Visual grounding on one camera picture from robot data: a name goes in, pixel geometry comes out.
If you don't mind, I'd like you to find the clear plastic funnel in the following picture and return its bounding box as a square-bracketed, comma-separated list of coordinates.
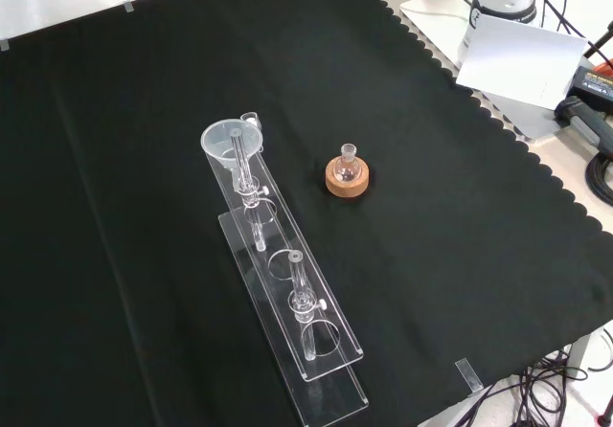
[199, 111, 265, 194]

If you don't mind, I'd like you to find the clear acrylic funnel stand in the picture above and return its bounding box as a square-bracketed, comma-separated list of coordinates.
[203, 124, 371, 427]

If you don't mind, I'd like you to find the small glass round-bottom flask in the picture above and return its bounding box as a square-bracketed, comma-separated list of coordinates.
[333, 143, 361, 183]

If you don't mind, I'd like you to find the black scalloped bench cloth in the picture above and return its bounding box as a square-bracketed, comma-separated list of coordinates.
[0, 0, 613, 427]

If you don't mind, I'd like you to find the white paper card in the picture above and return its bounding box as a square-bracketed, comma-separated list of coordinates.
[454, 12, 588, 111]

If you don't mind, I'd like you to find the black power adapter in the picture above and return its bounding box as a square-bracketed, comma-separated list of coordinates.
[568, 64, 613, 113]

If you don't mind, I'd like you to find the grey table leg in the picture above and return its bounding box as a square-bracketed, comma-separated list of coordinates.
[566, 329, 607, 381]

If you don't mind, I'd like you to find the round cork ring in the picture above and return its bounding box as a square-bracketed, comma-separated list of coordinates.
[325, 156, 372, 200]

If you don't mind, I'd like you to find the black and grey handle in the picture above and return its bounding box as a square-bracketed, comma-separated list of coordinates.
[554, 95, 613, 154]

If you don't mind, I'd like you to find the coiled black cable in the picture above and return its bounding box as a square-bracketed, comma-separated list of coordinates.
[585, 151, 613, 207]

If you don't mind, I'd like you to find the black floor cable bundle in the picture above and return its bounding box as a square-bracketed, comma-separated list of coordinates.
[447, 330, 613, 427]

